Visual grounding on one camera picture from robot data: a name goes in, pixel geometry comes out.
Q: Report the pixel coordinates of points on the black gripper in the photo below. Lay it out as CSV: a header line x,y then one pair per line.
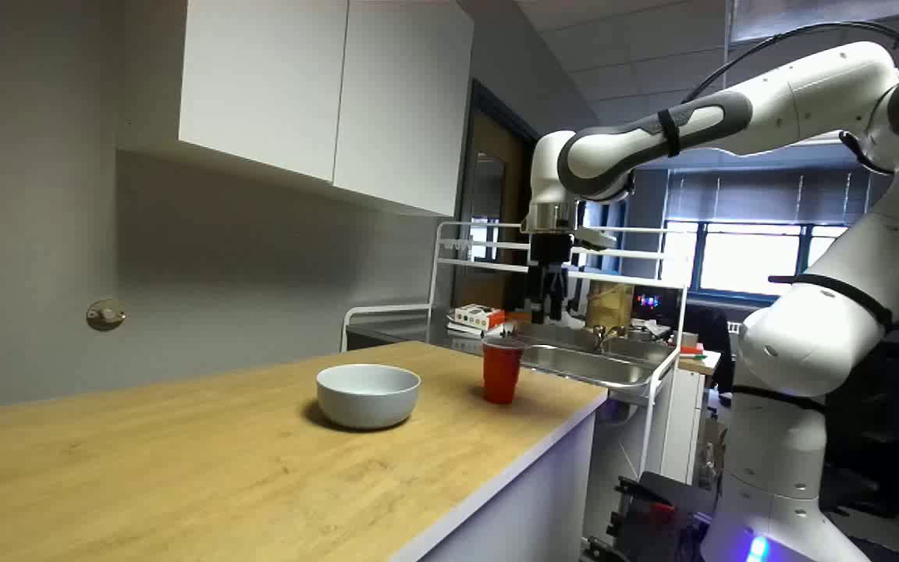
x,y
551,261

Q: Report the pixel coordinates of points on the red plastic cup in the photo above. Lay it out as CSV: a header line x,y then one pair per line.
x,y
505,377

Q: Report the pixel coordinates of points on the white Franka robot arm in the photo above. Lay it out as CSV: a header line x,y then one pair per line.
x,y
812,344

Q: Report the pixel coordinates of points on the grey ceramic bowl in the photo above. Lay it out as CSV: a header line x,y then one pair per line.
x,y
368,402

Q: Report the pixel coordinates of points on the brown paper package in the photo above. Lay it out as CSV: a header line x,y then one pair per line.
x,y
611,306

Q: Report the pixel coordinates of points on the stainless steel sink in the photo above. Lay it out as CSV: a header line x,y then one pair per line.
x,y
585,363

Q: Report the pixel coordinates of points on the red and white box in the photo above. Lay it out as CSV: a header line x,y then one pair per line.
x,y
475,316

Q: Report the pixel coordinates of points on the black box with red parts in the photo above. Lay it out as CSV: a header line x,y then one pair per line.
x,y
664,518

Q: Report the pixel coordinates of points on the black office chair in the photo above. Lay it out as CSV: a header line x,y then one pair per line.
x,y
882,438

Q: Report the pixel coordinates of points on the white wall cabinet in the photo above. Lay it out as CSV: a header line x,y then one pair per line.
x,y
303,83

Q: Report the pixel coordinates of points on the round metal wall knob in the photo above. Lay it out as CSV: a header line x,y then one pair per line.
x,y
103,315

